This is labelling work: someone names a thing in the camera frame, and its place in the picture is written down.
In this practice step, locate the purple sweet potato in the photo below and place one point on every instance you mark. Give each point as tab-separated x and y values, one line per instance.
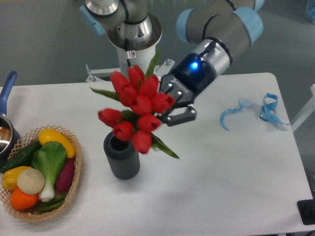
64	180

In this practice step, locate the orange fruit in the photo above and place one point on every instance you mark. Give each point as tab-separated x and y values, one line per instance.
20	200

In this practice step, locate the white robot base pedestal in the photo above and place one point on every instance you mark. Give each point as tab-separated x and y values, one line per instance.
142	58

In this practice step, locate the red tulip bouquet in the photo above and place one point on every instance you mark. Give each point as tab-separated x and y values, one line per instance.
138	92

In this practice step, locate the black device at edge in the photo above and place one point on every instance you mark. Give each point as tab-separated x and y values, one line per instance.
307	211

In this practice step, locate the blue ribbon bundle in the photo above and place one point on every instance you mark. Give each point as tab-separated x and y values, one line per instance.
268	110

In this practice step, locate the dark grey ribbed vase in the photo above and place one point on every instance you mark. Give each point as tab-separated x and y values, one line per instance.
122	157

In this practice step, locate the yellow bell pepper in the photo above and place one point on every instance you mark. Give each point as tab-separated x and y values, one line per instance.
9	178

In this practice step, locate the blue handled saucepan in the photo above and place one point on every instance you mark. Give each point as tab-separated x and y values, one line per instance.
9	136

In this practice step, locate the dark green cucumber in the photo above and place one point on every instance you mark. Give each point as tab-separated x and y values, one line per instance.
22	158

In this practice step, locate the yellow squash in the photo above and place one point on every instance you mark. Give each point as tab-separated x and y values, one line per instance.
52	135

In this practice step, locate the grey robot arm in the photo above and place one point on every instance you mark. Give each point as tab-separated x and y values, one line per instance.
220	33

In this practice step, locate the green bok choy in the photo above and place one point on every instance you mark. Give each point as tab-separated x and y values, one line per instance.
49	160

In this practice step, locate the blue curled ribbon strip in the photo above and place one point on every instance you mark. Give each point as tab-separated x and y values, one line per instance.
242	103

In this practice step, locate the green pea pods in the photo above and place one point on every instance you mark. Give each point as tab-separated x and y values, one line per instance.
50	205

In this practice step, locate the woven wicker basket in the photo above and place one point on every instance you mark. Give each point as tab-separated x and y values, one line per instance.
29	215

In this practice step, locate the white frame at right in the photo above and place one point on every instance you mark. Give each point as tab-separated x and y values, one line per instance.
305	112

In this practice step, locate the cream white garlic bulb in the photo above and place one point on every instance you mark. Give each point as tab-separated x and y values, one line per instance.
30	181

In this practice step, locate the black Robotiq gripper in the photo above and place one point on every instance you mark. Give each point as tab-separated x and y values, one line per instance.
190	77

